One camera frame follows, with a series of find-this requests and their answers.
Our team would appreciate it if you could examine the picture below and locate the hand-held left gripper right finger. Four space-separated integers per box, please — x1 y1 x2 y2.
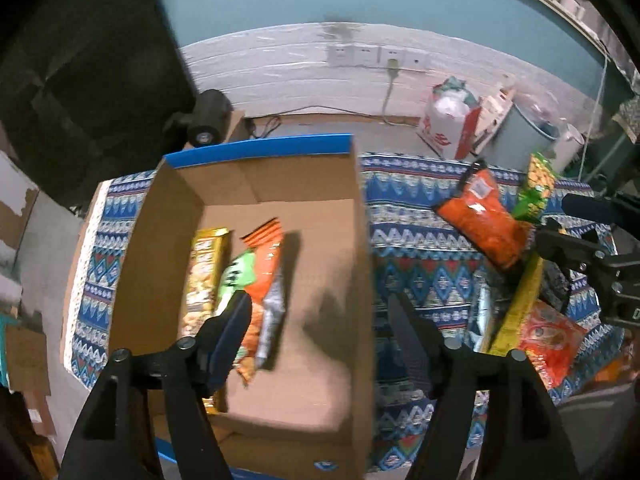
387 292 581 480

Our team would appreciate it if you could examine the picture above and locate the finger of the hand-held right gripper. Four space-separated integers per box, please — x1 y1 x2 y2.
536 217 640 328
561 192 640 235

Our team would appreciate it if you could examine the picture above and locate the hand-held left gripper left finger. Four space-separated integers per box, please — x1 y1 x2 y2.
59 290 253 480

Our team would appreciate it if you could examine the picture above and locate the red orange snack packet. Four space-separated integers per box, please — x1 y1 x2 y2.
517 300 588 392

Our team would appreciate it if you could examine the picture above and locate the cardboard box with blue outside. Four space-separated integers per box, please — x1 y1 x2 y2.
107 132 376 480

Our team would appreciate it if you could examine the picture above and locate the green yellow snack bag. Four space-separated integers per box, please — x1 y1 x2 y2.
510 152 561 223

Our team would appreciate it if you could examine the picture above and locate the green snack packet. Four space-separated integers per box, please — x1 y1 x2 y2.
215 252 257 321

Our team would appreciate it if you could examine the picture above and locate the orange striped snack packet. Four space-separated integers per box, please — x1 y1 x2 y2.
234 217 287 386

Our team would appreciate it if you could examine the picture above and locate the silver snack packet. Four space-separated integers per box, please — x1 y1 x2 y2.
467 280 501 351

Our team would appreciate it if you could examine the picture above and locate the long yellow snack box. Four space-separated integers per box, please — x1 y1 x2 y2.
487 252 546 356

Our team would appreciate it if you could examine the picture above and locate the white bucket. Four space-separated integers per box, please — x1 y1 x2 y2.
492 102 586 173

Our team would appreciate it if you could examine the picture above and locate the blue patterned tablecloth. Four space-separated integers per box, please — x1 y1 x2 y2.
62 152 626 472

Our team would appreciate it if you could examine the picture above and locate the orange snack bag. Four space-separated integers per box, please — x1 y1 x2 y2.
432 160 531 271

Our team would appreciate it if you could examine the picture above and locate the red and white bag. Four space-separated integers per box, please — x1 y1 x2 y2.
416 76 483 161

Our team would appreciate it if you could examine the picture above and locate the brown cardboard sheet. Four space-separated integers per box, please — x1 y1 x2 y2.
2 322 52 396

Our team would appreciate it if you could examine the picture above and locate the black cylindrical device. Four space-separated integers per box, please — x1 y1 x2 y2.
165 89 235 148

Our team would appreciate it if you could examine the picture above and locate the flattened cardboard box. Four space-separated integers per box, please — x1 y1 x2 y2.
0 150 41 301

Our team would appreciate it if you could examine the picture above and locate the dark cabinet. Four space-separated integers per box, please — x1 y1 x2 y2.
0 0 198 211

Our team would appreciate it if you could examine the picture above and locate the black cable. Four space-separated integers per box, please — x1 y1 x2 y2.
245 106 381 138

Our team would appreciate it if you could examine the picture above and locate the white wall shelf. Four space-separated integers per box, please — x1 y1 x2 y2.
492 0 640 76

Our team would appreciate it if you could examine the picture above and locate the white wall socket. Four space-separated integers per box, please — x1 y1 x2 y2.
378 46 406 70
352 44 379 67
326 44 353 67
405 47 432 72

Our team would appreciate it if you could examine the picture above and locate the white plug with cable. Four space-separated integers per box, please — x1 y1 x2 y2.
381 57 421 126

